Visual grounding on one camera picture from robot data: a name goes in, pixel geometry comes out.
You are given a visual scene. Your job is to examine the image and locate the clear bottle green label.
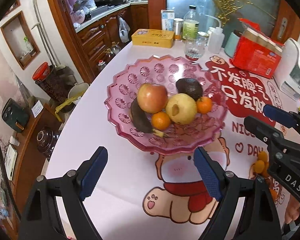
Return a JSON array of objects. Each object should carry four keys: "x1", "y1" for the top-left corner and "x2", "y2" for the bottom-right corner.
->
[{"x1": 183, "y1": 5, "x2": 199, "y2": 40}]

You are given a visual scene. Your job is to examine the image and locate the white squeeze bottle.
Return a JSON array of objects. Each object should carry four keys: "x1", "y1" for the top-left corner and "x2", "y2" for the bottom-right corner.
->
[{"x1": 206, "y1": 15, "x2": 225, "y2": 54}]

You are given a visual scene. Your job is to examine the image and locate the small mandarin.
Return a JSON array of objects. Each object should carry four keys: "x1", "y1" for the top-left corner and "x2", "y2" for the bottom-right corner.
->
[
  {"x1": 253, "y1": 160, "x2": 266, "y2": 174},
  {"x1": 257, "y1": 151, "x2": 268, "y2": 163}
]

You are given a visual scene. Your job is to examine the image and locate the black air fryer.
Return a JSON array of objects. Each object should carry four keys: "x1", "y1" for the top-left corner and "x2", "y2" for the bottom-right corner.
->
[{"x1": 1, "y1": 98, "x2": 30, "y2": 133}]

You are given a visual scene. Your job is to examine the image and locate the red lidded jar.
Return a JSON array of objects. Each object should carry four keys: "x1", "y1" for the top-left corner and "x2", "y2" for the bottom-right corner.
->
[{"x1": 32, "y1": 62, "x2": 68, "y2": 104}]

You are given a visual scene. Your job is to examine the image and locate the dark avocado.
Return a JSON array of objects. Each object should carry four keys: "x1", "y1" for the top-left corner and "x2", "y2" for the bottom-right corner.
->
[{"x1": 175, "y1": 78, "x2": 203, "y2": 101}]

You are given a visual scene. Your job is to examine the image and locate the overripe dark banana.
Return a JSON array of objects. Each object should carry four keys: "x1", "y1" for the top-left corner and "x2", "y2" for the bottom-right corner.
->
[{"x1": 130, "y1": 99, "x2": 168, "y2": 138}]

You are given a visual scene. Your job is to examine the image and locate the orange mandarin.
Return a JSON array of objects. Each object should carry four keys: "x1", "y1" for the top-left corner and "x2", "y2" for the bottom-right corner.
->
[
  {"x1": 196, "y1": 96, "x2": 213, "y2": 114},
  {"x1": 151, "y1": 111, "x2": 171, "y2": 131}
]

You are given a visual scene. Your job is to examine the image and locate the pink plastic fruit bowl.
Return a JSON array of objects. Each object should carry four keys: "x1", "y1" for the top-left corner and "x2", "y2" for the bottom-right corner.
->
[{"x1": 104, "y1": 55, "x2": 228, "y2": 155}]

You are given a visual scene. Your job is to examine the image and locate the white countertop appliance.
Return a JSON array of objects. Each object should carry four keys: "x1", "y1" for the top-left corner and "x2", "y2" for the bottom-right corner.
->
[{"x1": 274, "y1": 38, "x2": 300, "y2": 101}]

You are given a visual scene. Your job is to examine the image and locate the small mandarin top right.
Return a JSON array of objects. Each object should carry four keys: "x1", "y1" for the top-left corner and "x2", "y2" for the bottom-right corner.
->
[{"x1": 257, "y1": 151, "x2": 268, "y2": 163}]

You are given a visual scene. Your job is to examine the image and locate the yellow pear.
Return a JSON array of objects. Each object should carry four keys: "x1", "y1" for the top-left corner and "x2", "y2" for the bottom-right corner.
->
[{"x1": 165, "y1": 93, "x2": 197, "y2": 125}]

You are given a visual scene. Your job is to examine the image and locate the white blue carton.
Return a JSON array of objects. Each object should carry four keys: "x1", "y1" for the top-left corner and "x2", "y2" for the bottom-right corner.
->
[{"x1": 161, "y1": 10, "x2": 175, "y2": 31}]

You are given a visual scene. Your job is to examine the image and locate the small mandarin top left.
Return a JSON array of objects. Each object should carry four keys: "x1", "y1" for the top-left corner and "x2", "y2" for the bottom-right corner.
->
[{"x1": 253, "y1": 160, "x2": 266, "y2": 174}]

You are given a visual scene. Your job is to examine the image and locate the white router box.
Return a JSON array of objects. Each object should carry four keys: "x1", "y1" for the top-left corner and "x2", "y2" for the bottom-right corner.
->
[{"x1": 5, "y1": 145, "x2": 17, "y2": 180}]

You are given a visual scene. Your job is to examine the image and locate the red apple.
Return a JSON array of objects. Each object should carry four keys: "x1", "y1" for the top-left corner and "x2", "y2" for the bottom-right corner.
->
[{"x1": 137, "y1": 83, "x2": 168, "y2": 114}]

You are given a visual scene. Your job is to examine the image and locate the person's right hand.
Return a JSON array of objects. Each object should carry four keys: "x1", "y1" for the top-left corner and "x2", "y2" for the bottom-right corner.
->
[{"x1": 285, "y1": 195, "x2": 300, "y2": 224}]

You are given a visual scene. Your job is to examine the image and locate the yellow flat box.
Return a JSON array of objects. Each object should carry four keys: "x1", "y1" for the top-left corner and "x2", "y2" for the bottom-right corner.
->
[{"x1": 131, "y1": 29, "x2": 174, "y2": 48}]

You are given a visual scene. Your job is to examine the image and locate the red drink multipack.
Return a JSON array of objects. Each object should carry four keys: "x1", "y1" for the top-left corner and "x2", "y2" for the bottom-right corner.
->
[{"x1": 230, "y1": 18, "x2": 283, "y2": 79}]

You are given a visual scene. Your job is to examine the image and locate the drinking glass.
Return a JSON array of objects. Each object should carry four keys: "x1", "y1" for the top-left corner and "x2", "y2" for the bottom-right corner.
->
[{"x1": 185, "y1": 35, "x2": 207, "y2": 61}]

